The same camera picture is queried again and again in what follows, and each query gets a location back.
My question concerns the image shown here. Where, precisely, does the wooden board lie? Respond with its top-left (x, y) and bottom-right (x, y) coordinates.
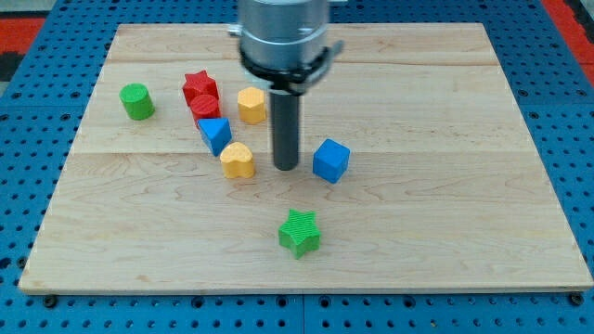
top-left (19, 23), bottom-right (593, 295)

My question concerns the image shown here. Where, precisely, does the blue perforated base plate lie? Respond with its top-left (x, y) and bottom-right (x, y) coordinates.
top-left (1, 0), bottom-right (593, 333)

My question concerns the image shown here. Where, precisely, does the red star block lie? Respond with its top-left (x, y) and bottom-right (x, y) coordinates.
top-left (182, 70), bottom-right (219, 106)

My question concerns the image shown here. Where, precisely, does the blue triangle block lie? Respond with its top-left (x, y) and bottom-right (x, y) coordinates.
top-left (197, 118), bottom-right (232, 157)

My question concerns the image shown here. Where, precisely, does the yellow heart block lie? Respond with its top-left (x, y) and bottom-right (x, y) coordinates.
top-left (219, 142), bottom-right (255, 179)

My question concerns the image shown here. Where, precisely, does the red cylinder block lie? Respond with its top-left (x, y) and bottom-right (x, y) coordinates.
top-left (189, 95), bottom-right (221, 128)

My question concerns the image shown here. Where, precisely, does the green cylinder block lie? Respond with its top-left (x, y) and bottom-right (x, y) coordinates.
top-left (119, 83), bottom-right (155, 121)

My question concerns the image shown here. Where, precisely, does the green star block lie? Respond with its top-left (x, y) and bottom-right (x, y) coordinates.
top-left (278, 209), bottom-right (321, 260)

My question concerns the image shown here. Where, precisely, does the yellow hexagon block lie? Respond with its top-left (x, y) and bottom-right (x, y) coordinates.
top-left (238, 87), bottom-right (266, 124)

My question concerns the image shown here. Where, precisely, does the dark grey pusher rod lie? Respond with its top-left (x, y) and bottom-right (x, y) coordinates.
top-left (269, 93), bottom-right (300, 171)

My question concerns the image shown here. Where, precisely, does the blue cube block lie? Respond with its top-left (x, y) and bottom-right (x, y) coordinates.
top-left (313, 138), bottom-right (351, 184)

